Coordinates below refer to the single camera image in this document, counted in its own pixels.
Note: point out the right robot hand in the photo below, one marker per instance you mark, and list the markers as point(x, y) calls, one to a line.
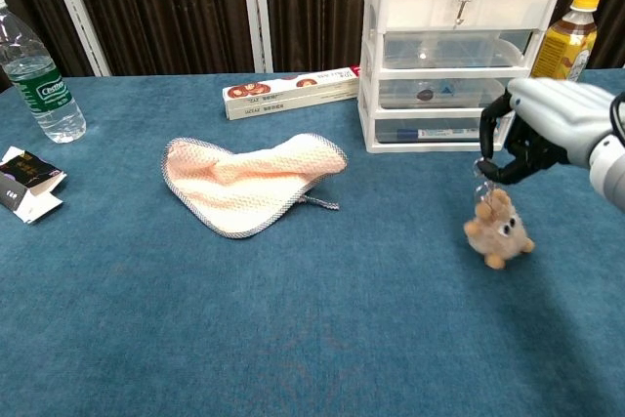
point(561, 114)

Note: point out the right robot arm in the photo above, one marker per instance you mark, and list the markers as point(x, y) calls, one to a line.
point(610, 168)

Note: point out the white plastic drawer organizer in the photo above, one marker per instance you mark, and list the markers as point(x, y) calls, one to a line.
point(488, 72)

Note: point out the clear plastic drawer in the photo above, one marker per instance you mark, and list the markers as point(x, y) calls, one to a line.
point(439, 53)
point(464, 95)
point(390, 125)

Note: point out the yellow tea bottle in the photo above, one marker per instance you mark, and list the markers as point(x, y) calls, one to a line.
point(561, 46)

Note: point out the blue white marker pen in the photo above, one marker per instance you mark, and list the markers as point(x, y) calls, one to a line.
point(439, 134)

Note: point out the long white cling film box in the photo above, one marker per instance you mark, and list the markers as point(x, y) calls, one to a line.
point(283, 95)

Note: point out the pink white dish cloth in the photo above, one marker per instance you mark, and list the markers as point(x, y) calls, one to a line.
point(244, 182)

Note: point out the dark brown curtain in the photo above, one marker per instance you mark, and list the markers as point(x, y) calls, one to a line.
point(171, 7)

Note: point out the clear water bottle green label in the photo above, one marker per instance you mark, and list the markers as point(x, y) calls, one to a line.
point(44, 95)

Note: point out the black white small carton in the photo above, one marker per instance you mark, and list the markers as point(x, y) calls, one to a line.
point(29, 173)

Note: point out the white slotted frame post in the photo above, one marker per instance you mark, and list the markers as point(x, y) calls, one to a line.
point(78, 12)
point(256, 12)

